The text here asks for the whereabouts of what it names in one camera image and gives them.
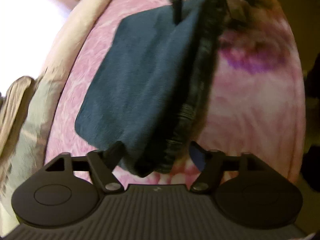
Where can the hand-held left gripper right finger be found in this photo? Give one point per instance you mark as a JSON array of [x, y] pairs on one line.
[[197, 155]]

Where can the grey duvet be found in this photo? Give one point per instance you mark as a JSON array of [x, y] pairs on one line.
[[37, 120]]

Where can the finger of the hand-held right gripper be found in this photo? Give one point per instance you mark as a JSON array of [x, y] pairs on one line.
[[177, 10]]

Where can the navy knit sweater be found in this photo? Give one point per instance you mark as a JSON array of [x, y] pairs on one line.
[[140, 80]]

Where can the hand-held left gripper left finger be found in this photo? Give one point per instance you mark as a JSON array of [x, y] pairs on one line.
[[110, 160]]

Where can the pink folded sheet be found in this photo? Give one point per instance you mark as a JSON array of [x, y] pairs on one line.
[[15, 105]]

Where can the pink floral blanket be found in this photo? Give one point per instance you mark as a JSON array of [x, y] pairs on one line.
[[250, 110]]

